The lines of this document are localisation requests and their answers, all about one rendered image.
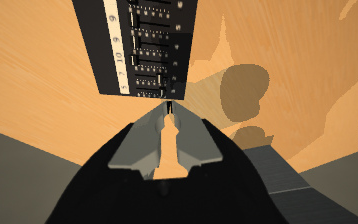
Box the black lighting desk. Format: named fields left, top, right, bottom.
left=72, top=0, right=198, bottom=100

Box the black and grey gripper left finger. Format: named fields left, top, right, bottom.
left=44, top=101, right=170, bottom=224

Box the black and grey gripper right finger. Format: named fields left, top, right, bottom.
left=170, top=100, right=289, bottom=224

